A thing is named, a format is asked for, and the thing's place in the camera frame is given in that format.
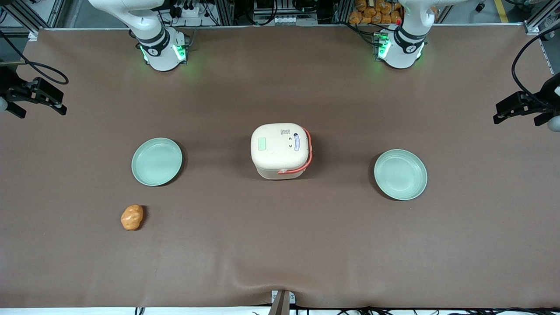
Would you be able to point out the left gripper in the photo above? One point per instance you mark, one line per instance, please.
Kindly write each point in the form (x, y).
(545, 96)

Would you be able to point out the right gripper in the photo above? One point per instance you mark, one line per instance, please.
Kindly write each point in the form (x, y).
(8, 84)

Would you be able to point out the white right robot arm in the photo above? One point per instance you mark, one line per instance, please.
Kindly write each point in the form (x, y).
(159, 48)

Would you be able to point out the pale green plate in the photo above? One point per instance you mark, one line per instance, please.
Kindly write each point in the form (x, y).
(156, 161)
(400, 174)

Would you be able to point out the orange potato toy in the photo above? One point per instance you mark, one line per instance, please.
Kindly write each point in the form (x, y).
(131, 217)

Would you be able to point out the bag of orange buns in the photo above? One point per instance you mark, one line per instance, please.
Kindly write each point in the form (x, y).
(376, 11)

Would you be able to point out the white power strip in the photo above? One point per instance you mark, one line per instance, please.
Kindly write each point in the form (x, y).
(187, 10)

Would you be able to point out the brown table mat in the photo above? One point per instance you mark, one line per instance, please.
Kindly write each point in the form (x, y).
(280, 253)

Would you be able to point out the aluminium frame post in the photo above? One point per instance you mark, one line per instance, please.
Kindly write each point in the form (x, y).
(30, 17)
(540, 17)

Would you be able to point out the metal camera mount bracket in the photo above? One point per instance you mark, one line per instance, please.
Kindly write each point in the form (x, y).
(282, 302)

